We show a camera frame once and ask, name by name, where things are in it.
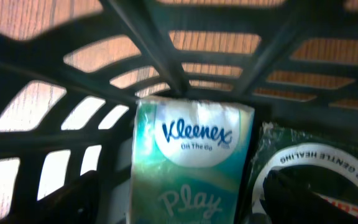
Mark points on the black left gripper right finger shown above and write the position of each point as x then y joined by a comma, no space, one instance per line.
292,197

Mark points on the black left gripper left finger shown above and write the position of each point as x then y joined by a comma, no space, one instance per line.
77,202

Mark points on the green round-label packet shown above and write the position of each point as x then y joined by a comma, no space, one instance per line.
327,168

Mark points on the teal Kleenex tissue pack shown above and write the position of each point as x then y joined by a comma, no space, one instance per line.
187,160

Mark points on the grey plastic mesh basket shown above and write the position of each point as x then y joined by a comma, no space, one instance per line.
72,74

